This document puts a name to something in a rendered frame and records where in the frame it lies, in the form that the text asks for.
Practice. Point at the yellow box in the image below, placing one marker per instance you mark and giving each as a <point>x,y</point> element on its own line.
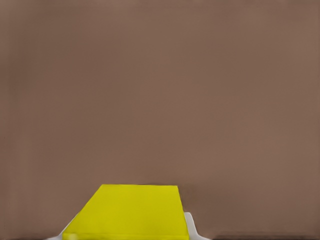
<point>130,212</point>

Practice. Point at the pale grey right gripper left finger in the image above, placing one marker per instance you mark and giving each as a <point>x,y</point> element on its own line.
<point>65,230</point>

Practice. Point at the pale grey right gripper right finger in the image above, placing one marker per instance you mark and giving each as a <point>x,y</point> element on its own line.
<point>192,227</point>

